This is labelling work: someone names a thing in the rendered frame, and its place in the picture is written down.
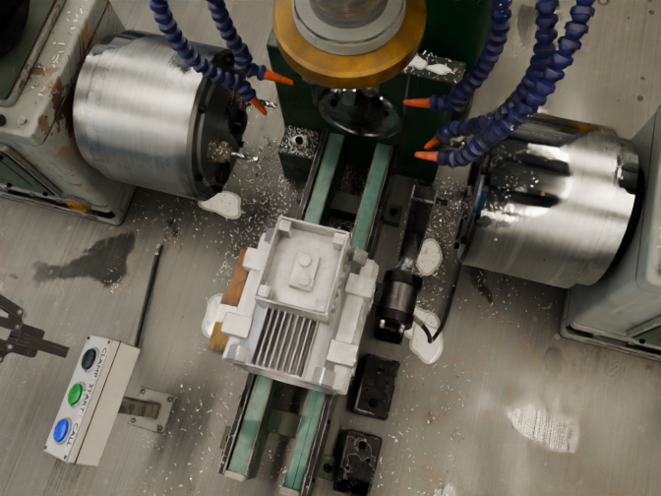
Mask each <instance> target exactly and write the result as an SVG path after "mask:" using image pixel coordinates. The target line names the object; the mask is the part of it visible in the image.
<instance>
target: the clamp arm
mask: <svg viewBox="0 0 661 496"><path fill-rule="evenodd" d="M437 195H438V190H437V189H434V188H430V187H425V186H421V185H416V184H415V185H414V186H413V189H412V193H411V197H410V202H409V207H408V212H407V217H406V222H405V227H404V231H403V236H402V241H401V246H400V251H399V256H398V260H399V262H400V263H401V262H402V258H405V259H403V263H408V259H410V263H409V264H410V265H411V266H413V267H414V265H416V264H417V261H418V258H419V255H420V252H421V248H422V245H423V242H424V239H425V235H426V232H427V229H428V225H429V222H430V219H431V216H432V212H433V209H434V207H435V204H436V200H437ZM413 261H414V264H413Z"/></svg>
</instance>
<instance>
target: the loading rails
mask: <svg viewBox="0 0 661 496"><path fill-rule="evenodd" d="M398 148H399V144H393V146H389V145H384V144H380V143H377V144H376V148H375V152H374V155H373V159H372V162H371V166H370V170H369V173H368V177H367V181H366V184H365V188H364V191H363V195H362V197H361V196H357V195H353V194H348V193H344V192H340V191H338V190H339V187H340V183H341V180H342V176H343V173H344V169H345V166H346V150H345V136H343V135H339V134H335V133H330V134H329V129H326V128H324V129H323V132H322V135H321V139H320V141H319V144H318V147H317V151H316V153H315V154H314V160H313V164H312V167H311V170H310V173H309V177H308V180H307V183H306V184H305V183H301V185H300V188H299V191H298V195H297V198H296V202H297V204H300V206H299V209H298V212H297V216H296V219H299V220H303V221H307V222H310V223H314V224H318V225H323V226H327V227H329V224H330V220H331V217H337V218H341V219H345V220H350V221H354V222H355V223H354V227H353V230H352V234H351V238H350V243H349V245H350V247H359V248H361V249H363V250H364V251H366V252H368V257H367V259H370V260H374V256H375V252H376V248H377V244H378V240H379V236H380V233H381V229H382V225H383V224H387V225H391V226H395V227H399V225H400V221H401V217H402V213H403V206H400V205H395V204H391V203H389V198H390V194H391V188H392V184H393V181H394V177H395V171H396V163H397V155H398ZM362 371H363V367H361V366H358V365H357V367H356V371H355V374H354V377H352V376H351V378H350V382H349V386H348V388H351V389H355V390H358V387H359V383H360V379H361V375H362ZM282 385H283V382H280V381H277V380H275V379H271V378H268V377H265V376H262V375H258V374H253V373H250V372H248V375H247V379H246V382H245V385H244V388H243V392H242V395H240V397H239V400H240V401H239V404H238V407H237V410H236V413H235V417H234V420H233V423H232V426H231V427H230V426H226V427H225V429H224V432H223V436H222V439H221V442H220V445H219V448H220V449H221V450H224V452H222V454H221V455H222V459H221V462H220V465H219V469H218V472H217V474H218V475H222V476H225V477H228V478H231V479H235V480H238V481H245V480H249V479H252V478H256V476H257V473H258V469H259V466H260V462H261V459H262V455H263V452H264V448H265V445H266V441H267V439H268V435H269V432H271V433H275V434H278V435H282V436H285V437H288V438H292V439H295V442H294V446H293V449H292V453H291V456H290V460H289V464H288V467H287V471H286V475H285V477H284V481H283V485H282V486H281V488H280V492H279V493H281V494H284V495H287V496H311V495H312V494H313V490H314V486H315V482H316V478H321V479H324V480H328V481H331V482H335V478H336V474H337V470H338V466H339V462H340V458H337V457H334V456H330V455H327V454H323V451H324V448H325V444H326V441H327V437H328V433H329V429H330V426H331V419H332V415H333V411H334V407H335V404H336V400H337V396H338V394H336V395H335V396H333V395H328V394H325V393H322V392H319V391H315V390H310V389H309V392H308V396H307V399H306V402H305V406H304V409H303V413H302V415H299V414H295V413H291V412H288V411H284V410H281V409H277V408H276V405H277V402H278V398H279V395H280V391H281V388H282Z"/></svg>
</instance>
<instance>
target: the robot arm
mask: <svg viewBox="0 0 661 496"><path fill-rule="evenodd" d="M0 309H1V310H3V311H4V312H6V313H7V314H8V318H5V317H2V316H0V327H1V328H5V329H8V330H11V333H10V335H9V337H8V339H7V340H6V341H5V340H2V339H0V363H2V362H3V360H4V357H5V356H6V355H7V354H8V353H11V352H14V353H17V354H20V355H23V356H27V357H35V356H36V354H37V351H38V350H39V351H43V352H46V353H50V354H53V355H56V356H60V357H64V358H66V355H67V352H68V350H69V348H70V347H68V346H65V345H62V344H58V343H55V342H52V341H47V340H43V337H44V334H45V331H44V330H42V329H39V328H35V327H32V326H29V325H26V324H24V323H23V320H22V317H23V314H24V309H23V308H22V307H20V306H19V305H17V304H16V303H14V302H13V301H11V300H10V299H8V298H6V297H5V296H3V295H2V294H0Z"/></svg>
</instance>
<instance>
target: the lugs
mask: <svg viewBox="0 0 661 496"><path fill-rule="evenodd" d="M274 230H275V227H272V228H268V229H267V233H266V236H265V239H264V241H265V242H266V243H268V244H270V242H271V239H272V236H273V233H274ZM350 248H351V253H350V255H348V262H349V264H351V265H353V266H355V267H365V265H366V261H367V257H368V252H366V251H364V250H363V249H361V248H359V247H350ZM249 351H250V348H247V347H245V346H242V345H239V344H231V345H230V346H229V349H228V351H227V355H226V359H228V360H230V361H233V362H236V363H242V364H246V361H247V358H248V355H249ZM335 376H336V373H335V372H333V371H330V370H329V369H326V368H322V367H315V371H314V374H313V378H312V381H311V382H312V383H314V384H317V385H320V386H323V387H327V388H332V387H333V383H334V380H335Z"/></svg>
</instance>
